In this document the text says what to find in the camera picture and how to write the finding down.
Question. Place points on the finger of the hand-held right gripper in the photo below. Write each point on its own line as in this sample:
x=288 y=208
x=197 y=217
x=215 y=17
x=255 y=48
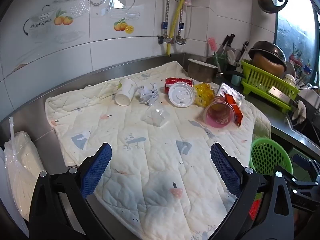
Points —
x=303 y=183

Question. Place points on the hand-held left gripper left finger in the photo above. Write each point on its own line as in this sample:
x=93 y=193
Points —
x=97 y=170

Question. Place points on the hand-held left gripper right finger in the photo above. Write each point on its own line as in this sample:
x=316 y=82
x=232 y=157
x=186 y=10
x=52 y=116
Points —
x=225 y=167

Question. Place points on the green plastic basket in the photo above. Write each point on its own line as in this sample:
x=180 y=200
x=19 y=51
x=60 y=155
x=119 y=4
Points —
x=267 y=155

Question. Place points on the pink plastic cup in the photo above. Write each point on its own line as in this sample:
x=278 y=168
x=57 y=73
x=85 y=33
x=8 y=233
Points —
x=217 y=116

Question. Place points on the orange snack packet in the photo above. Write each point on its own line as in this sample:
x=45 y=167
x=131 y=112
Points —
x=233 y=105

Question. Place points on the yellow plastic wrapper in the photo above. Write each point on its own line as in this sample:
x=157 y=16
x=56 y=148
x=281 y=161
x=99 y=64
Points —
x=203 y=93

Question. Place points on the printed plastic packet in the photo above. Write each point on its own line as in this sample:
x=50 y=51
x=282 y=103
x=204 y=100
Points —
x=225 y=88

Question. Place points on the clear plastic cup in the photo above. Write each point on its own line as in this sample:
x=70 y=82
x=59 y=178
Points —
x=158 y=116

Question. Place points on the white paper cup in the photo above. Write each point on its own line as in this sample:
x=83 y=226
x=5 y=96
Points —
x=126 y=92

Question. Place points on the white plastic lid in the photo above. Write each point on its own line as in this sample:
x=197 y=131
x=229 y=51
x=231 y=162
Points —
x=181 y=95

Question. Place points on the grey paper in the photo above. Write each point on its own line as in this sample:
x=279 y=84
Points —
x=147 y=95

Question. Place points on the red plastic object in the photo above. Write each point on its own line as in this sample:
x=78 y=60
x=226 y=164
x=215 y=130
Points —
x=254 y=208

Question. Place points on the cream quilted printed cloth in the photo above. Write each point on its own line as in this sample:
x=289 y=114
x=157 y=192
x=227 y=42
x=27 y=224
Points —
x=150 y=167

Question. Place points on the steel sink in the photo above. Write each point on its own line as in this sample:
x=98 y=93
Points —
x=310 y=130

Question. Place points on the white rag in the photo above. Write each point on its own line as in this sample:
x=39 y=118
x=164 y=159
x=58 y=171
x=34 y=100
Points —
x=300 y=110

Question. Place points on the plastic bag of white sheets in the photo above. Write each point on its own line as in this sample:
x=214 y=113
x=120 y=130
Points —
x=22 y=167

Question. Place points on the teal cup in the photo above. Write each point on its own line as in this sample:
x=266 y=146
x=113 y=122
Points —
x=235 y=80

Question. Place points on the steel cleaver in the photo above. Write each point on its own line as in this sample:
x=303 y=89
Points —
x=280 y=95

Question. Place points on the green plastic dish rack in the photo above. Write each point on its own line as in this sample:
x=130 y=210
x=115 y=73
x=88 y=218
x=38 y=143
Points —
x=262 y=80

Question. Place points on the metal pot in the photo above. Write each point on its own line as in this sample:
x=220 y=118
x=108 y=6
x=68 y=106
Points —
x=201 y=72

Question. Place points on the red soda can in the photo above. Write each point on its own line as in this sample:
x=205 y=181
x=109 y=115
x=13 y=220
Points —
x=175 y=81

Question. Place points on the white bowl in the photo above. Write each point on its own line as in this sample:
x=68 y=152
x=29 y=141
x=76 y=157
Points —
x=289 y=79

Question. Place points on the green utensil jar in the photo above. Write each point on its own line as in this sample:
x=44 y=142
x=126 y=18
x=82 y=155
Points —
x=219 y=61

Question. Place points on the white spatula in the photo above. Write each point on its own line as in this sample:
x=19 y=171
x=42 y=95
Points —
x=231 y=56

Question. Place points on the brown clay pot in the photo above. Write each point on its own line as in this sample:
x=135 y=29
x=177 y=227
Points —
x=267 y=63

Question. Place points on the pink bottle brush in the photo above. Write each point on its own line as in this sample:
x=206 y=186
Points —
x=212 y=44

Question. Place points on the black wok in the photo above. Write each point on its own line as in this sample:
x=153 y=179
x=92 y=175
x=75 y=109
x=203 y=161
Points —
x=267 y=48

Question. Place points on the metal pipe valve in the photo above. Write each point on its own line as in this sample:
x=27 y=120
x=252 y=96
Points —
x=172 y=40

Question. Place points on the window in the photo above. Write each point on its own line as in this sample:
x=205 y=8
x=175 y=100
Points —
x=295 y=35

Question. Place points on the flexible metal pipe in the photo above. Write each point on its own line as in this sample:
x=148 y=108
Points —
x=167 y=10

